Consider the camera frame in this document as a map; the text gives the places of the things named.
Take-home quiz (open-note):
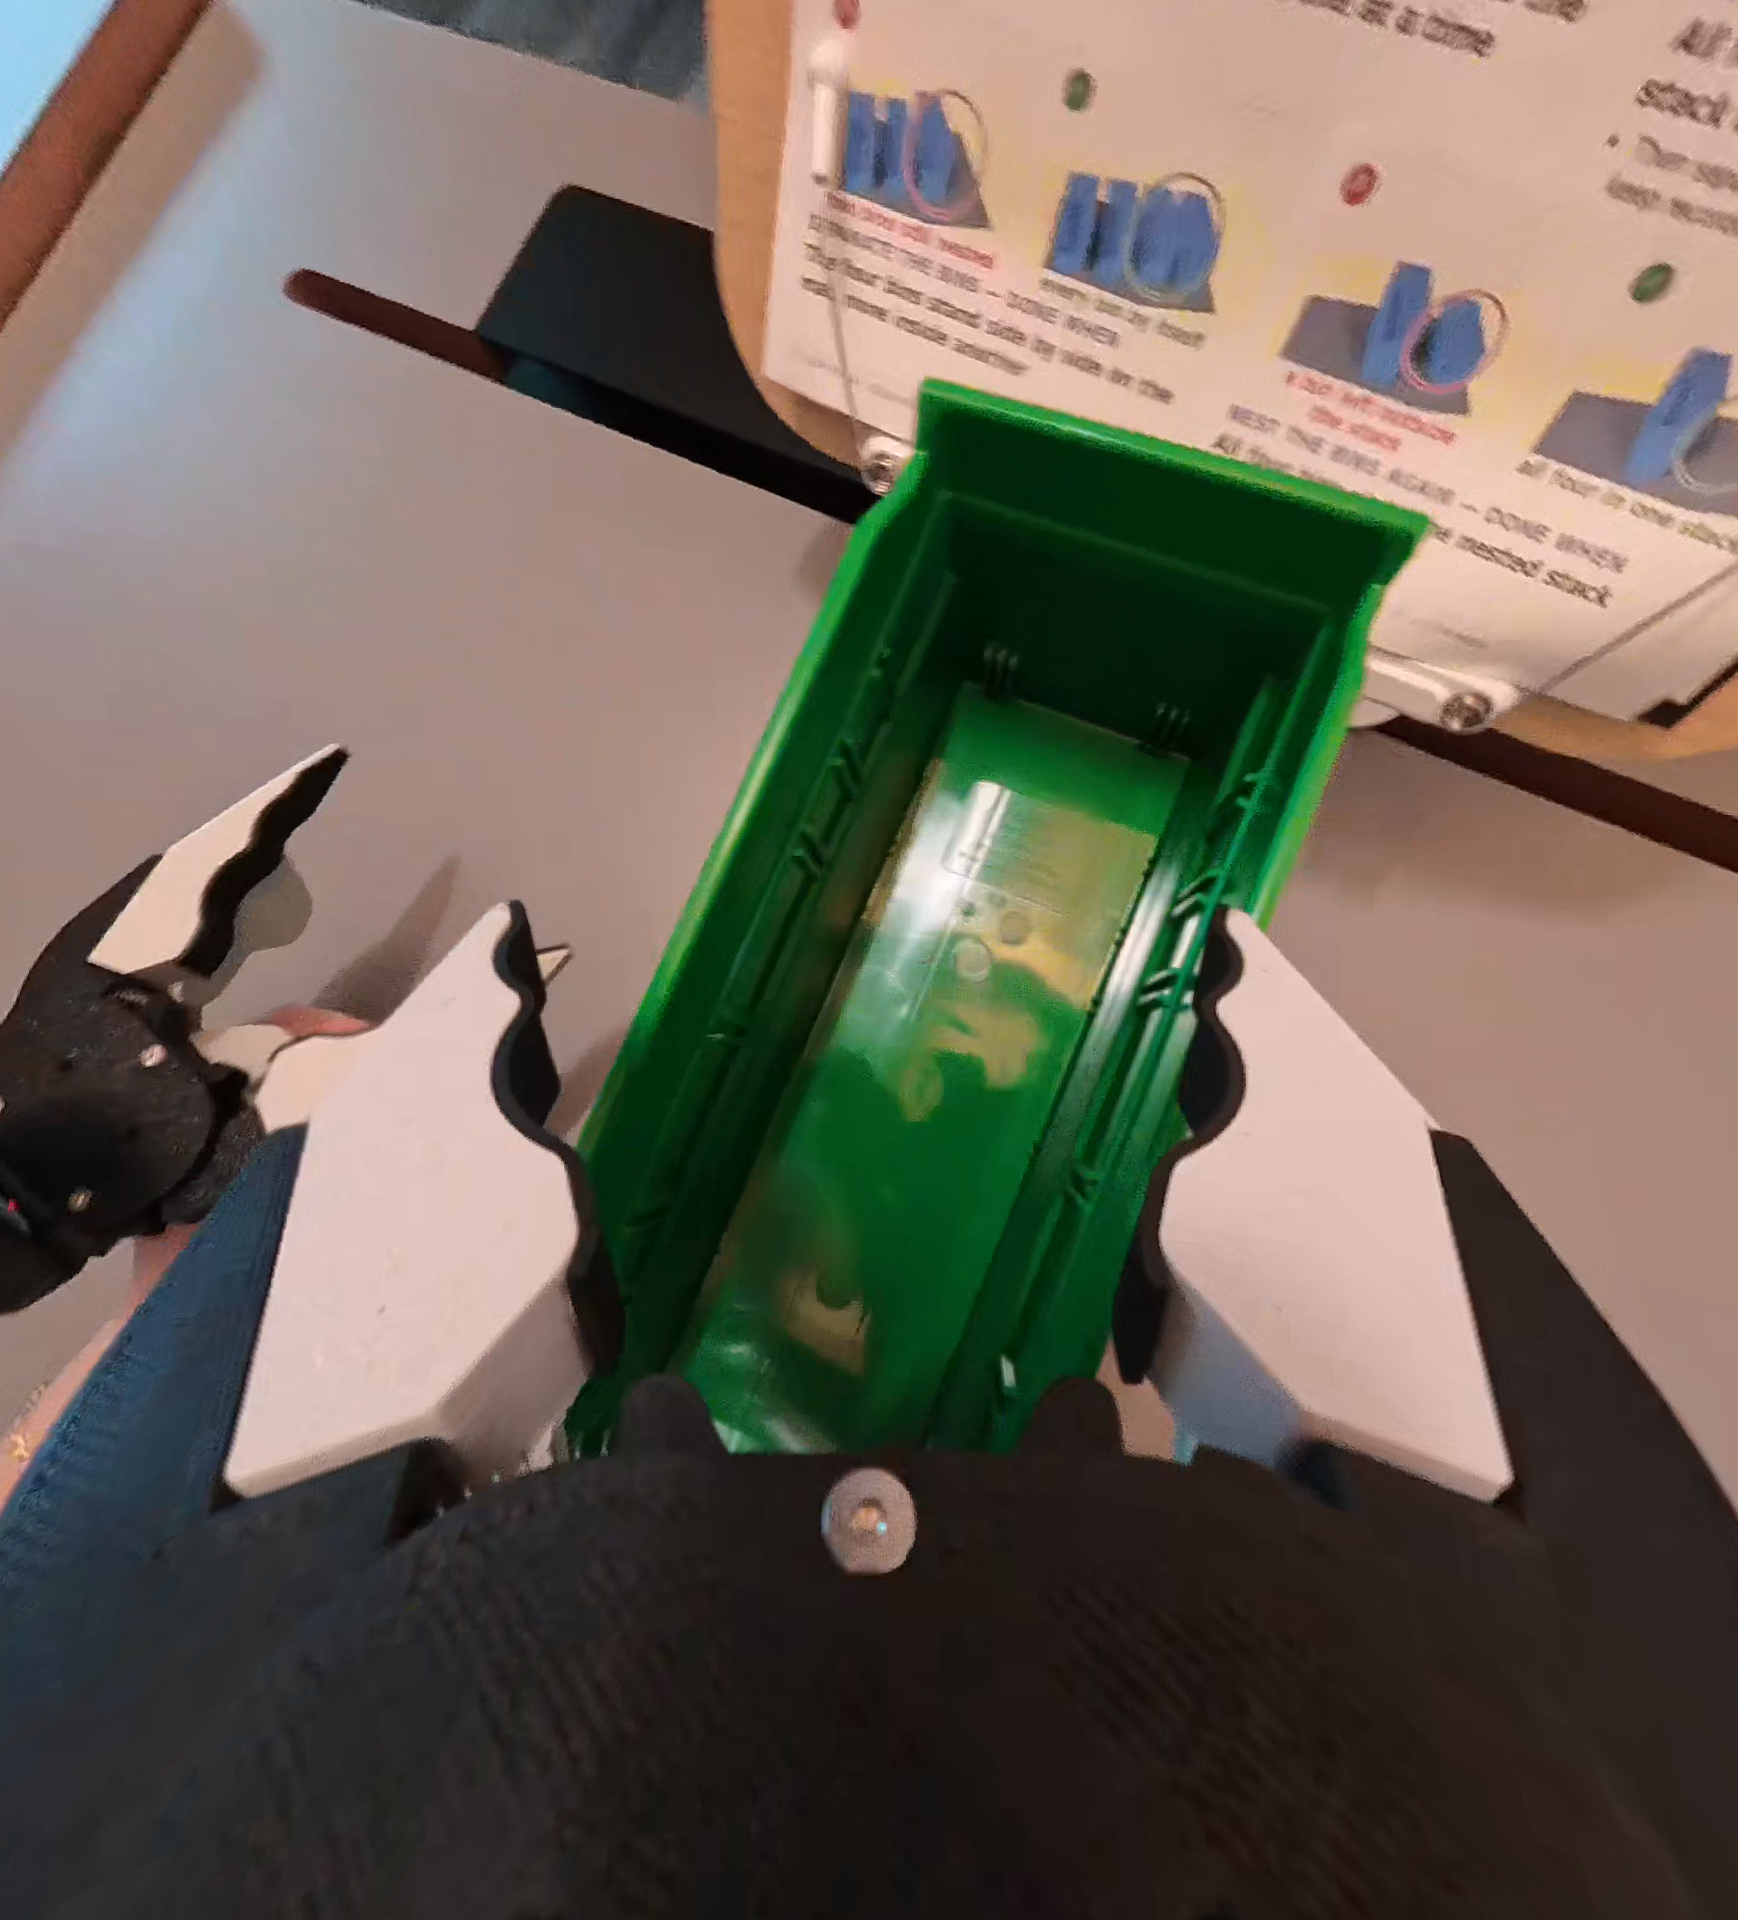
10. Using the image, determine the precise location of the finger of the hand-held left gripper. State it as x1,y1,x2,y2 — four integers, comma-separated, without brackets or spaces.
92,744,349,980
202,1009,367,1123

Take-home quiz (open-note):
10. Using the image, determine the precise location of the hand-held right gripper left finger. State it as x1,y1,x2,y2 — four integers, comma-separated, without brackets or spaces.
215,901,624,1508

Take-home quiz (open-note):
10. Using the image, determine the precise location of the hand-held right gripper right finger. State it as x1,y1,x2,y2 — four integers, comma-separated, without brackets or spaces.
1116,906,1514,1508

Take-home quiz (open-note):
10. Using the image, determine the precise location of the green plastic bin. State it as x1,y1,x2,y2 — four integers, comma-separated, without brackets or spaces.
566,378,1432,1459

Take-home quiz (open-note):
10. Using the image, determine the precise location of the grey desk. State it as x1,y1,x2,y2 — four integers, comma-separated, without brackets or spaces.
0,0,1738,1501

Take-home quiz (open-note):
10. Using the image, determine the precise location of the white clipboard stand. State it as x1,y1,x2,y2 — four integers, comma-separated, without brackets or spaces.
854,424,1527,739

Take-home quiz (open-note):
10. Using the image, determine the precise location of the instruction sheet on wooden board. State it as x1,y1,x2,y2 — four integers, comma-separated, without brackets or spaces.
704,0,1738,759

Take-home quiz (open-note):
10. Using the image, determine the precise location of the black desk cable cover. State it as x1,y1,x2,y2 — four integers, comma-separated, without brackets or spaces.
476,186,871,519

